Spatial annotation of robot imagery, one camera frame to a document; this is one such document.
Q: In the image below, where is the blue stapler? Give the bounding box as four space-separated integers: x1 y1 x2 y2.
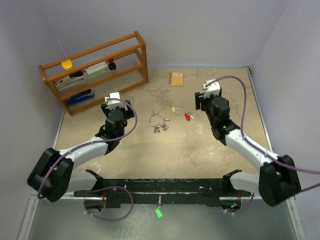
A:
67 89 95 106

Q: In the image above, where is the green key tag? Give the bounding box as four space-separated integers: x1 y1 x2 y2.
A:
155 195 164 219

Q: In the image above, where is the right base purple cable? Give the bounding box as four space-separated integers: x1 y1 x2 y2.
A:
223 191 255 217

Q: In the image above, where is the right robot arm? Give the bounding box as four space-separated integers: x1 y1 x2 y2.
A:
194 88 302 207

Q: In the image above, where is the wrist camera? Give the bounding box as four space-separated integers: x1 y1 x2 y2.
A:
202 79 221 98
104 92 124 110

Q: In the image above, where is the brown spiral notebook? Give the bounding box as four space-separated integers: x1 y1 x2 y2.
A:
169 72 184 87

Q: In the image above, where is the white box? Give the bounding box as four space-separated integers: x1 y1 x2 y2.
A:
85 61 108 78

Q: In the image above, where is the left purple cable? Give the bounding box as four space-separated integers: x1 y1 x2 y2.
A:
36 97 138 200

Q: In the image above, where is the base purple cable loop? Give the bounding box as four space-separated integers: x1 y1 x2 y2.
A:
83 186 135 222

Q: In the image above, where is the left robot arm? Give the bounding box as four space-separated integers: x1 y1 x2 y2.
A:
27 98 138 203

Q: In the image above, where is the bunch of metal keys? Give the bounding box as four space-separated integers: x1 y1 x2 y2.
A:
149 110 172 133

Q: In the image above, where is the red black bottle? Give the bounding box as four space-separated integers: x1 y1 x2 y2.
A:
107 58 117 71

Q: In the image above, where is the red key tag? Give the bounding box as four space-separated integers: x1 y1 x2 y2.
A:
184 112 195 121

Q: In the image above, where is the wooden shelf rack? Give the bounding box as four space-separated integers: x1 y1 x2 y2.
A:
38 31 149 116

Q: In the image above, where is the black base frame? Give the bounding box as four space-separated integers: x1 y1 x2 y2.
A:
74 170 251 209

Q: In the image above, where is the white black stapler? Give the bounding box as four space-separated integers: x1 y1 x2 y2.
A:
55 72 89 91

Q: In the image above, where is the yellow cap container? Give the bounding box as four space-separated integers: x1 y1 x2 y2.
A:
60 59 74 71

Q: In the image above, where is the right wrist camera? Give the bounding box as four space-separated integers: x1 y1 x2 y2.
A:
202 79 221 98

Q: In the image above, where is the yellow key tag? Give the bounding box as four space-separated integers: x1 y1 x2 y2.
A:
171 106 181 114

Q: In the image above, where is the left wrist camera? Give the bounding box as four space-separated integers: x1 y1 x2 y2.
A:
104 92 124 110

